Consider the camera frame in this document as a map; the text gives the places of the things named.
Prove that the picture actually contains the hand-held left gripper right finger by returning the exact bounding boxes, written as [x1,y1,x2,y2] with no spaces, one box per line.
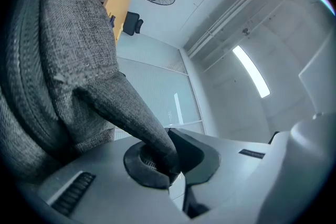
[167,127,292,224]

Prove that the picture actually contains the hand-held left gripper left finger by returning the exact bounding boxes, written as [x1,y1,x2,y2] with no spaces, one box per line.
[38,137,191,224]

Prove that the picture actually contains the grey woven fabric bag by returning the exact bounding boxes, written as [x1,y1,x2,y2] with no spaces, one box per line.
[0,0,182,184]

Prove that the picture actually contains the black mesh office chair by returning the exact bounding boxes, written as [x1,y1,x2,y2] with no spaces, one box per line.
[122,10,144,36]

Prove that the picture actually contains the long ceiling light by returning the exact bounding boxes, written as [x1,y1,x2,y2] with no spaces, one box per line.
[232,45,271,99]

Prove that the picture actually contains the white ceiling pipes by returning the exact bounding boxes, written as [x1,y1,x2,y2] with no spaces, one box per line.
[186,0,305,73]

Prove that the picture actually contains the round wooden table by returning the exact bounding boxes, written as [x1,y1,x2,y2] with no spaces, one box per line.
[103,0,134,46]

